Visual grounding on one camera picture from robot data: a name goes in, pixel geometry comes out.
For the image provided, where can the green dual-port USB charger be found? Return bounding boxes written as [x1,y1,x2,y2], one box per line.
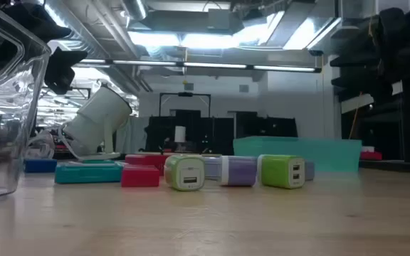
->
[257,154,307,190]

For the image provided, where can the black aluminium frame rail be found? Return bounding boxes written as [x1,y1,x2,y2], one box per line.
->
[359,159,410,176]

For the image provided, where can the long ceiling tube light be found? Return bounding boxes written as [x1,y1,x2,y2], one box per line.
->
[78,58,322,74]

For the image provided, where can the silver ceiling duct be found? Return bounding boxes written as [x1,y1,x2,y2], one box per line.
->
[121,0,148,21]

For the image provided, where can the black partition panels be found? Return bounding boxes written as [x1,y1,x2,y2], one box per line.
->
[144,109,235,154]

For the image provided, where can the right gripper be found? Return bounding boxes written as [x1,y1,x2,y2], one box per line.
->
[330,9,409,104]

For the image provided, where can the grey cloth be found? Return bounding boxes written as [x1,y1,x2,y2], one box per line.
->
[115,116,149,154]

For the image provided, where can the black cabinets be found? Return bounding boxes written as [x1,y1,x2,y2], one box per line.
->
[235,111,298,139]

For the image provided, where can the green single-port USB charger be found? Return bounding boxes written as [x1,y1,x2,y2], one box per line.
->
[163,154,206,192]

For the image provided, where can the white lamp cable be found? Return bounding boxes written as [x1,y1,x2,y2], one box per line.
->
[25,122,85,161]

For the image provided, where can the black metal stand frame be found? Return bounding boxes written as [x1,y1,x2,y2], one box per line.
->
[158,92,212,118]

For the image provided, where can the green translucent plastic bin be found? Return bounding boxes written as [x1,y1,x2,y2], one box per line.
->
[233,135,363,174]

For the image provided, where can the blue digital clock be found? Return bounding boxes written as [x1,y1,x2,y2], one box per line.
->
[23,159,58,174]

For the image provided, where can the red flat box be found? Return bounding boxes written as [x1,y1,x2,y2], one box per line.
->
[359,151,383,161]

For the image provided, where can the white cylinder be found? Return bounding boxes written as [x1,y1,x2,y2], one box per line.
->
[174,125,186,144]

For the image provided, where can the white desk lamp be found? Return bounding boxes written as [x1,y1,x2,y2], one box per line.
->
[62,82,133,161]

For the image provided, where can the yellow cable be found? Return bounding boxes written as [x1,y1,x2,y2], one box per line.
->
[348,91,363,139]

